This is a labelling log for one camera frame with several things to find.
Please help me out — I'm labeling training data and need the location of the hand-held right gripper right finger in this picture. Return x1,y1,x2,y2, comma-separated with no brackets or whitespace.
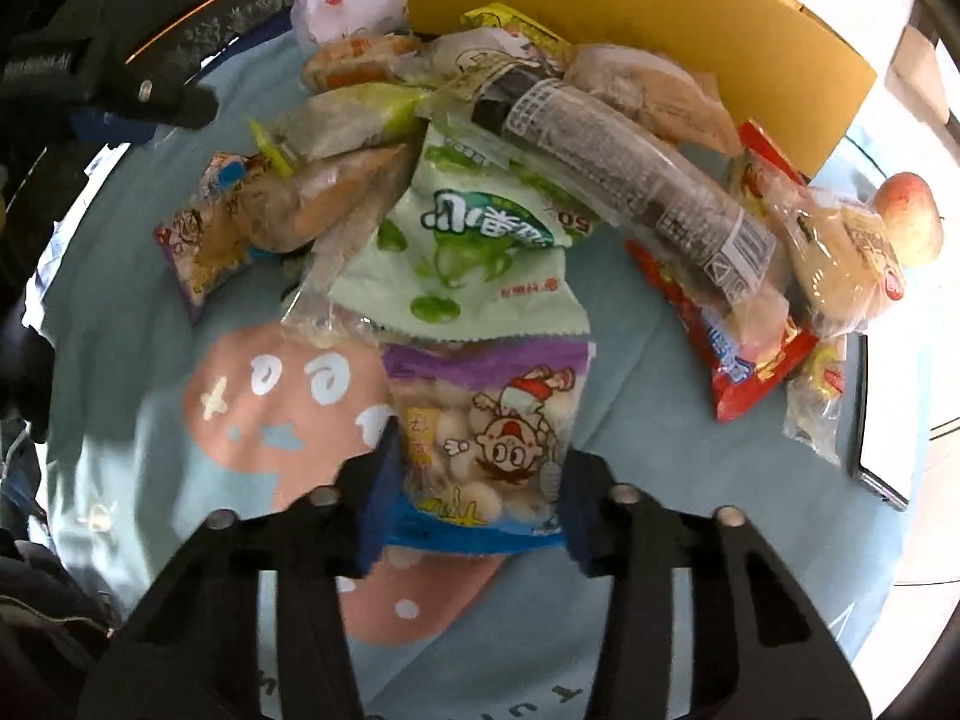
559,450,875,720

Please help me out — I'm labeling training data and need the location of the small clear yellow label packet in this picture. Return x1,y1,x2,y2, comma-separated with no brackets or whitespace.
784,334,848,466

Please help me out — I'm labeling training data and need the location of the yellow snack packet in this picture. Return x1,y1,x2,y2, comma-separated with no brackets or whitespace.
461,4,575,76

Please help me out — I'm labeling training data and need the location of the orange bread packet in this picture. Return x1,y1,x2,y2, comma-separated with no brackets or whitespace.
300,34,428,95

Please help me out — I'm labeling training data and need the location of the round bread packet red label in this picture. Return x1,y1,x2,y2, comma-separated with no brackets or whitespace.
780,191,908,338

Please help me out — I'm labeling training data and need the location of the red apple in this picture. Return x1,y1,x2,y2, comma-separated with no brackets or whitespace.
870,172,946,269

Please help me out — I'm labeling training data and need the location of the clear packet with green end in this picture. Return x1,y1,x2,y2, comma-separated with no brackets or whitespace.
247,82,432,177

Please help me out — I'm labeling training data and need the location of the smartphone with white screen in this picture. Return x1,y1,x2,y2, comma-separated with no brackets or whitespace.
847,334,920,511

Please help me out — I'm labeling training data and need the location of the red and yellow topped packet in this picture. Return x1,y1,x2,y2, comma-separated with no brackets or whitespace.
731,120,811,241

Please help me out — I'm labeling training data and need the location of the red snack packet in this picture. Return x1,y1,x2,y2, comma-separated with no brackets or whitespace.
626,240,818,421

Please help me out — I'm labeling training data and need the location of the yellow cardboard box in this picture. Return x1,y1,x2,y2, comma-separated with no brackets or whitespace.
396,0,878,177

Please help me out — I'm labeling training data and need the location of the light blue printed cloth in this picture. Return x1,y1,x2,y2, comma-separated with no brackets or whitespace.
30,30,931,720

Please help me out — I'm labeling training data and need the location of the crumpled clear packet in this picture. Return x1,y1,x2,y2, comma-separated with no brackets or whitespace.
281,157,421,346

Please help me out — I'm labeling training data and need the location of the white packet with red print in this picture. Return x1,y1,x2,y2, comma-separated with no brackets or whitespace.
291,0,410,53

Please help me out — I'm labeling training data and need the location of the small purple cartoon packet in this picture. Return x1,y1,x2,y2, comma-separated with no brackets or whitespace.
154,154,278,323

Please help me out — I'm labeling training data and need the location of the purple cartoon puff ball packet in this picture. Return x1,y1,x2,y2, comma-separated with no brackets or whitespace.
379,337,597,556

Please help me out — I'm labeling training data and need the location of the pale bread packet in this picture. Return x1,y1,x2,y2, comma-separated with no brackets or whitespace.
562,45,740,155

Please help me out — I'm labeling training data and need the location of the green pea snack packet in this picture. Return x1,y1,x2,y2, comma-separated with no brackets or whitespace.
326,124,601,342

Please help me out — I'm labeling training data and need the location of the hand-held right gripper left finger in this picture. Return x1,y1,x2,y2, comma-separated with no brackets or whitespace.
79,416,406,720

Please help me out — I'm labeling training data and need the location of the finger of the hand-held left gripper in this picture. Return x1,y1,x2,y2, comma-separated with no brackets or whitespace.
71,52,220,145

